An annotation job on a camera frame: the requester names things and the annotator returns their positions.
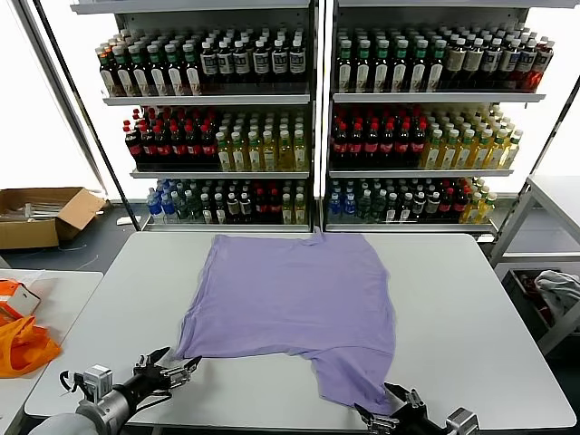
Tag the dark bottle beige label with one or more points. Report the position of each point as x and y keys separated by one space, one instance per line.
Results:
x=472 y=61
x=454 y=61

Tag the grey metal shelf unit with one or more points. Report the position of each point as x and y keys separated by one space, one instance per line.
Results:
x=430 y=97
x=204 y=100

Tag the grey crumpled cloth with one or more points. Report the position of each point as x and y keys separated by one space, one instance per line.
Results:
x=559 y=290

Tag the orange white carton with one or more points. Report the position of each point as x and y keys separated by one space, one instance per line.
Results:
x=22 y=299

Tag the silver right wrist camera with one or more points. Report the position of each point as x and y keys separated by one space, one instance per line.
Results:
x=462 y=421

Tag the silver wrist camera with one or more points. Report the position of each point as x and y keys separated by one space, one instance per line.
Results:
x=462 y=421
x=97 y=378

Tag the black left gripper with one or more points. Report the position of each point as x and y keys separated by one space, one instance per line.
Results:
x=145 y=383

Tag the yellow juice bottle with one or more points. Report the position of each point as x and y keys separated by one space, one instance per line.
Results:
x=269 y=156
x=481 y=154
x=473 y=208
x=224 y=156
x=433 y=154
x=449 y=154
x=497 y=154
x=487 y=208
x=300 y=210
x=254 y=156
x=299 y=156
x=284 y=156
x=511 y=154
x=465 y=154
x=286 y=210
x=238 y=156

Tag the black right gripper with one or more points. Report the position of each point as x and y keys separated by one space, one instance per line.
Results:
x=412 y=419

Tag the white paper sheet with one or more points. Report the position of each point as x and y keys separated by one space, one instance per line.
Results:
x=31 y=278

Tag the orange cloth bag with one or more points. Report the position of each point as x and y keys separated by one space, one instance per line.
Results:
x=22 y=349

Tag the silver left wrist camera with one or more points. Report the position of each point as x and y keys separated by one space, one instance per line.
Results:
x=97 y=378

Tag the white metal frame table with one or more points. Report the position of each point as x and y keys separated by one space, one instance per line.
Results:
x=514 y=222

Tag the white packing material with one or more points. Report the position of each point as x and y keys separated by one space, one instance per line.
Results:
x=38 y=210

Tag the blue water bottle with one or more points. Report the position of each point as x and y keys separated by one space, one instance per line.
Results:
x=335 y=206
x=350 y=206
x=168 y=206
x=154 y=206

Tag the dark bottle grey label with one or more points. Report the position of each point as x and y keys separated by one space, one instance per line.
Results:
x=209 y=63
x=261 y=62
x=279 y=62
x=225 y=63
x=241 y=62
x=297 y=61

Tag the dark bottle blue label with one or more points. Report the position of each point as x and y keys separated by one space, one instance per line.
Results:
x=508 y=61
x=490 y=61
x=525 y=63

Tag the small white floor object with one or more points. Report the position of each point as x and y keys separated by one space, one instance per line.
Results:
x=122 y=220

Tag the dark bottle white cap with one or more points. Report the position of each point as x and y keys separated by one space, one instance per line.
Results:
x=246 y=208
x=405 y=208
x=432 y=206
x=392 y=208
x=219 y=210
x=419 y=206
x=206 y=210
x=233 y=208

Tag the red packaged item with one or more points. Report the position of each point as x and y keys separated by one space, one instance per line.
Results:
x=528 y=283

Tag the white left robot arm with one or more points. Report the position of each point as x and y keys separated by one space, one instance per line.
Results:
x=99 y=414

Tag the red drink bottle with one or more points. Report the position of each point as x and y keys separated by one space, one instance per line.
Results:
x=542 y=63

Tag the grey slanted beam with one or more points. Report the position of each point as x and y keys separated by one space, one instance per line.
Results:
x=61 y=90

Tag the open cardboard box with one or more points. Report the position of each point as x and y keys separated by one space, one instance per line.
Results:
x=27 y=235

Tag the red cap cola bottle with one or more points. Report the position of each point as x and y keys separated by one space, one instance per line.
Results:
x=355 y=147
x=418 y=147
x=446 y=206
x=208 y=149
x=386 y=147
x=132 y=149
x=340 y=147
x=193 y=149
x=259 y=208
x=178 y=149
x=162 y=149
x=371 y=147
x=273 y=208
x=460 y=206
x=402 y=147
x=147 y=149

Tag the black slanted pole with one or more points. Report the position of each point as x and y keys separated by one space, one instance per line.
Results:
x=86 y=113
x=557 y=131

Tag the green tinted water bottle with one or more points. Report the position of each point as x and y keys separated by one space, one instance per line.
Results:
x=364 y=208
x=378 y=208
x=182 y=208

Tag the purple t-shirt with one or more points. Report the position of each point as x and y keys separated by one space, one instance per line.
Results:
x=294 y=299

